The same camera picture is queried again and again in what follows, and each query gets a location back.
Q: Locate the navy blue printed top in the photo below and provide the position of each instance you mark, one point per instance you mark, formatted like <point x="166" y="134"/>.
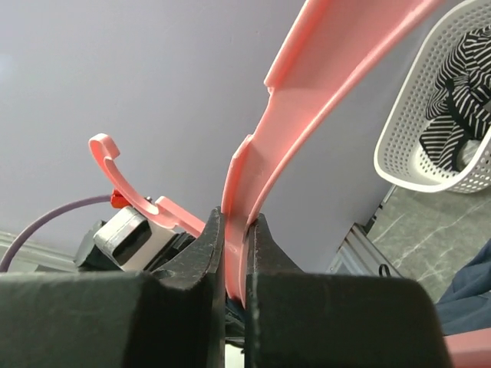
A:
<point x="465" y="305"/>

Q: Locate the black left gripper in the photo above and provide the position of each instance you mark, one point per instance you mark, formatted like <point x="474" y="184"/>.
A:
<point x="90" y="258"/>

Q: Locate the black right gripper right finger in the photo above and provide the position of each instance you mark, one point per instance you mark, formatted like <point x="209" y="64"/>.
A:
<point x="299" y="319"/>

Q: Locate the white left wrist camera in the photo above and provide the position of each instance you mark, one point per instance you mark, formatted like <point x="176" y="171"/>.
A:
<point x="131" y="241"/>

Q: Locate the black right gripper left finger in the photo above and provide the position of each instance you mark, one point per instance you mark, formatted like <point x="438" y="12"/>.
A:
<point x="173" y="317"/>

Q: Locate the pink plastic hanger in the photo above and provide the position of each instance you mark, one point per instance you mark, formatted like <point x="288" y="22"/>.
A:
<point x="330" y="47"/>

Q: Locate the aluminium rail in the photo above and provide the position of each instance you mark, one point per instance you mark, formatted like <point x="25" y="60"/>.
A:
<point x="357" y="255"/>

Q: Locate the black white striped tank top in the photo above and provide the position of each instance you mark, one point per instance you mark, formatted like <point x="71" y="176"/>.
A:
<point x="456" y="109"/>

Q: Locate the white perforated plastic basket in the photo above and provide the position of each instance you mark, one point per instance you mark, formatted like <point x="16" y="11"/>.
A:
<point x="399" y="157"/>

